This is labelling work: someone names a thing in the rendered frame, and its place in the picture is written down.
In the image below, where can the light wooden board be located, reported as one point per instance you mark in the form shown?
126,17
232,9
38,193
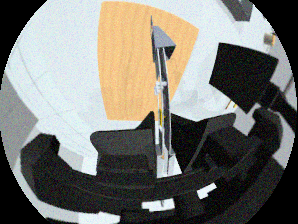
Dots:
125,57

